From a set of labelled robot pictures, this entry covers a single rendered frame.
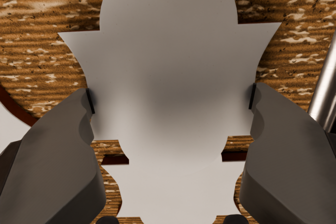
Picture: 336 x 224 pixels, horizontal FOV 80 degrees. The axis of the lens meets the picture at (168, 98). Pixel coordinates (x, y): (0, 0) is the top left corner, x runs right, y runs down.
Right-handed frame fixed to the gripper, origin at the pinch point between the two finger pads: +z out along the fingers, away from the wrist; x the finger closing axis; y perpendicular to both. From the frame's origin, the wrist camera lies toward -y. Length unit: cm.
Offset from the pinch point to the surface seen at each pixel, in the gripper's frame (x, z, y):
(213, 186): 3.3, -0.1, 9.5
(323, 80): 11.4, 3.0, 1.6
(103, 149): -5.6, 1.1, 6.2
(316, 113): 11.7, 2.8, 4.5
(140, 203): -3.0, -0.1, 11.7
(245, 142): 5.7, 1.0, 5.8
